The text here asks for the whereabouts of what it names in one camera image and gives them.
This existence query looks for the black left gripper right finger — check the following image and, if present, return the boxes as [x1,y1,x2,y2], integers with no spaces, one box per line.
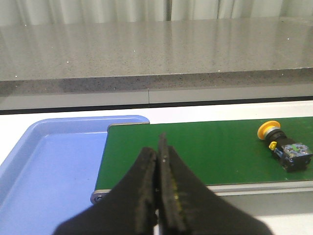
[157,133,272,235]

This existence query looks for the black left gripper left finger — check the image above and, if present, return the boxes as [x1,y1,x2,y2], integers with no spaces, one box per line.
[54,147,157,235]

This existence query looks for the yellow push button switch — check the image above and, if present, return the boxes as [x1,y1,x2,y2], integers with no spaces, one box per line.
[257,120,313,172]

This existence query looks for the green conveyor belt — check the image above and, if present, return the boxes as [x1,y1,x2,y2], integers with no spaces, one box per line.
[95,119,313,190]

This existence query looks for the blue plastic tray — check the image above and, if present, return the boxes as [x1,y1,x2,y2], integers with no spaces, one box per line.
[0,116,148,235]

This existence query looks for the grey stone counter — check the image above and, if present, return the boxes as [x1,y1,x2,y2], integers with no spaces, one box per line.
[0,17,313,113]

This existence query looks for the white pleated curtain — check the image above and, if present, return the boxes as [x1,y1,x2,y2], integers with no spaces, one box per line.
[0,0,313,26]

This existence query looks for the aluminium conveyor side rail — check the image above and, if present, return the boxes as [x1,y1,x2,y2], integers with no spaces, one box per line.
[90,179,313,205]

